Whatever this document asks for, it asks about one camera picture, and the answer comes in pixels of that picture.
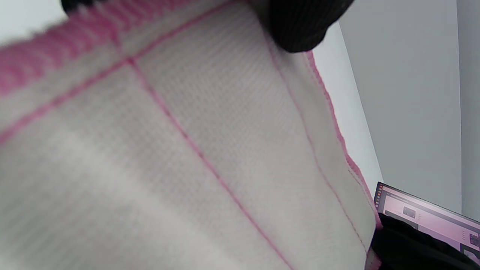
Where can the person's left hand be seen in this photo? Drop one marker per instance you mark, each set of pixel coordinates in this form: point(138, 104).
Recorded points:
point(303, 22)

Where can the person's right hand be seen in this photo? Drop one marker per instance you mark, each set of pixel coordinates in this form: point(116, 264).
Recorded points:
point(408, 247)

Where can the white pink-edged dish cloth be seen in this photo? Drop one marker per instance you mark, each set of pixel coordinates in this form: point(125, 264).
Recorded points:
point(180, 150)

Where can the laptop screen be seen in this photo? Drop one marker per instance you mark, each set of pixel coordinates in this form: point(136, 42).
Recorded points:
point(435, 219)

